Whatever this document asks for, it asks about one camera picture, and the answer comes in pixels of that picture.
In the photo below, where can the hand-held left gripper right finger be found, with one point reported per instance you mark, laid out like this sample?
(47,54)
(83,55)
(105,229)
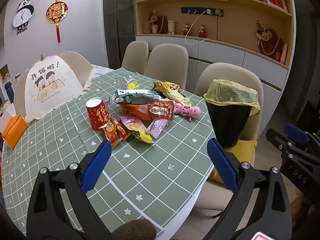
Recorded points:
(222,166)

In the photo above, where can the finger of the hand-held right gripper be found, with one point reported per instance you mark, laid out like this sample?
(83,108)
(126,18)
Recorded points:
(276,140)
(296,132)

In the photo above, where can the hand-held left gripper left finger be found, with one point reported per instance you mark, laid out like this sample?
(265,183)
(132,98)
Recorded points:
(96,166)

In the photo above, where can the small red packet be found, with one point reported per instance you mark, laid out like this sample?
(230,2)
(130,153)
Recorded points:
(111,133)
(122,131)

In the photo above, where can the black bin with yellow bag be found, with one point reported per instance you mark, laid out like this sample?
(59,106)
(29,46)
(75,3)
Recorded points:
(225,120)

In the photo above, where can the red paper cup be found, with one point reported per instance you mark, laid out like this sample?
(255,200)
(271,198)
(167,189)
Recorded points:
(97,115)

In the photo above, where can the pink yellow snack packet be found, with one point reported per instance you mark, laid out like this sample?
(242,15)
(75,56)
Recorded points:
(135,127)

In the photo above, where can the pink segmented pig toy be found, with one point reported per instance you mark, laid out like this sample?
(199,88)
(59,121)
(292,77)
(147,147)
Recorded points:
(188,110)

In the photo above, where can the orange snack bag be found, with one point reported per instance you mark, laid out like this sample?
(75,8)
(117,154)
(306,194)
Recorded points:
(136,110)

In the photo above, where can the pink candy wrapper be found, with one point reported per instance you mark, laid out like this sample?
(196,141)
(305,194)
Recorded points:
(157,127)

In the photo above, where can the green snack packet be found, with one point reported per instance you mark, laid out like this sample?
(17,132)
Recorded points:
(138,98)

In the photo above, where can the red snack packet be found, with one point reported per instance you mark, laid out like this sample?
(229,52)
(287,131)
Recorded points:
(160,111)

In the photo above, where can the gold snack packet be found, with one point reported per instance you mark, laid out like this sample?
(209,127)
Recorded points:
(175,93)

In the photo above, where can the yellow seat cushion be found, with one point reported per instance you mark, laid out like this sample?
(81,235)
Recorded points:
(243,150)

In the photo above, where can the green checked tablecloth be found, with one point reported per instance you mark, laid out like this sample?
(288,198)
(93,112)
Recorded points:
(150,180)

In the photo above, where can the brown fuzzy cloth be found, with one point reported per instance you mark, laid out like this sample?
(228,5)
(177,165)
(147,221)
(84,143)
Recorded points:
(135,230)

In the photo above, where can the small red box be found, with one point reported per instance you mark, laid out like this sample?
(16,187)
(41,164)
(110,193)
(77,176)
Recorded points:
(277,56)

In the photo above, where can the pink box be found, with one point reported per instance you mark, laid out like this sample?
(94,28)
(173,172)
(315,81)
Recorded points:
(283,53)

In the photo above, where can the beige dining chair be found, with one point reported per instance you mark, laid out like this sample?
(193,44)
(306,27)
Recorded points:
(167,62)
(135,55)
(225,72)

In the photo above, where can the cream mesh food cover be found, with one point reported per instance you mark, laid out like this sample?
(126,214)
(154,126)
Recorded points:
(47,92)

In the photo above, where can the orange tissue box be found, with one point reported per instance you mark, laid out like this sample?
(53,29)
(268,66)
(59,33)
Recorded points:
(15,131)

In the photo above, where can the clear packaging with yellow toy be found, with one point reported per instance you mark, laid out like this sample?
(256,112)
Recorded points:
(132,85)

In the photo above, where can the large brown flower bag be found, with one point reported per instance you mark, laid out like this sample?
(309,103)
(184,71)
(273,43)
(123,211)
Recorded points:
(271,42)

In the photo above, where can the blue bottle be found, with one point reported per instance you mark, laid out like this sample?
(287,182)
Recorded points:
(8,92)

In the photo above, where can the wooden shelf cabinet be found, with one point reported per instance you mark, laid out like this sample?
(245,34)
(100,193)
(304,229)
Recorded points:
(240,25)

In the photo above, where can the red doll figurine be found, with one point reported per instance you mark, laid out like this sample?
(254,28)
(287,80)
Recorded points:
(201,31)
(186,29)

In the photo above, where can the white cup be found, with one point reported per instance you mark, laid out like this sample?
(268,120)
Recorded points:
(171,27)

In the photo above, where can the dark tall cabinet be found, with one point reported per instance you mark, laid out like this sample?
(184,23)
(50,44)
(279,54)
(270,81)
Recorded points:
(117,17)

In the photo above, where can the small brown flower bag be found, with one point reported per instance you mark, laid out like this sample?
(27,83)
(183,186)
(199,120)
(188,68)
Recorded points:
(161,25)

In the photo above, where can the black power strip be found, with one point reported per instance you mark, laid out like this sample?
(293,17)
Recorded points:
(190,10)

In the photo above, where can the red gold wall ornament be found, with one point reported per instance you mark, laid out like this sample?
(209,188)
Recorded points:
(56,12)

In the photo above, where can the panda wall clock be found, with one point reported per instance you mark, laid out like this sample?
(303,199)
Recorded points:
(22,17)

